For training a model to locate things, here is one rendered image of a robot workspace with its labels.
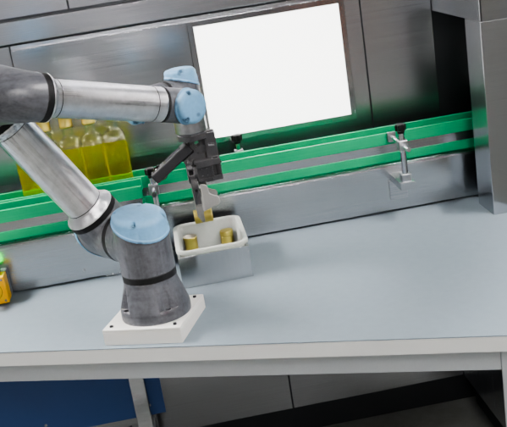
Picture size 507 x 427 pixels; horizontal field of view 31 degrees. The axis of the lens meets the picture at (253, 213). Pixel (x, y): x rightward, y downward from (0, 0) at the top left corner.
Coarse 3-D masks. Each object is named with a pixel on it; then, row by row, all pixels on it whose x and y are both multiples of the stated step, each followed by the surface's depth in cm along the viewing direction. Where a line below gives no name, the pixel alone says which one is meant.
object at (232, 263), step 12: (216, 252) 217; (228, 252) 218; (240, 252) 218; (180, 264) 217; (192, 264) 217; (204, 264) 218; (216, 264) 218; (228, 264) 218; (240, 264) 219; (192, 276) 218; (204, 276) 218; (216, 276) 219; (228, 276) 219; (240, 276) 220
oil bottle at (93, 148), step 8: (88, 136) 237; (96, 136) 237; (88, 144) 237; (96, 144) 237; (88, 152) 238; (96, 152) 238; (104, 152) 239; (88, 160) 238; (96, 160) 238; (104, 160) 239; (88, 168) 239; (96, 168) 239; (104, 168) 239; (88, 176) 240; (96, 176) 240; (104, 176) 240
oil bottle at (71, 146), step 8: (72, 136) 238; (64, 144) 237; (72, 144) 237; (80, 144) 238; (64, 152) 237; (72, 152) 237; (80, 152) 238; (72, 160) 238; (80, 160) 238; (80, 168) 239
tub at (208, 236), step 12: (228, 216) 237; (180, 228) 236; (192, 228) 237; (204, 228) 237; (216, 228) 237; (240, 228) 227; (180, 240) 235; (204, 240) 238; (216, 240) 238; (240, 240) 226; (180, 252) 217; (192, 252) 216; (204, 252) 218
